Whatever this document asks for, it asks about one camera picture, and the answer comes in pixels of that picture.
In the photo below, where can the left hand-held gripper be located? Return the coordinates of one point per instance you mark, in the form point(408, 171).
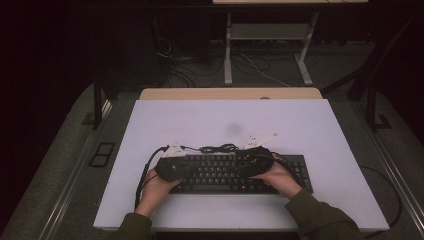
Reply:
point(173, 168)

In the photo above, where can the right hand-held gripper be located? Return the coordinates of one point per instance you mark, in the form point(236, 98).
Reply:
point(256, 161)

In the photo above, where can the black computer keyboard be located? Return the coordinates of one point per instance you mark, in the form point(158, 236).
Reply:
point(216, 173)

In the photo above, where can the person's right hand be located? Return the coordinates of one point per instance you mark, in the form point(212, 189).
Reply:
point(280, 178)

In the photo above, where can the person's left hand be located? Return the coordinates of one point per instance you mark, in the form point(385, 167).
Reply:
point(155, 196)

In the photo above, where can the grey round table grommet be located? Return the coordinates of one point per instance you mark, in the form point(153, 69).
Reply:
point(265, 98)

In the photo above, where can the light wooden table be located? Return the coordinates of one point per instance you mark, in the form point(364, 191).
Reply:
point(216, 93)

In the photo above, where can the black metal stand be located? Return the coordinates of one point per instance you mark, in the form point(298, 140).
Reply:
point(371, 106)
point(97, 106)

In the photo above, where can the black floor socket frame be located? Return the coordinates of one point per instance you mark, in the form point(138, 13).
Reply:
point(106, 148)

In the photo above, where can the aluminium floor rail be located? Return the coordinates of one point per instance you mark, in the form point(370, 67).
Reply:
point(398, 180)
point(70, 186)

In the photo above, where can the white metal frame desk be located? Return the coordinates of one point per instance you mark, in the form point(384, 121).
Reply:
point(266, 31)

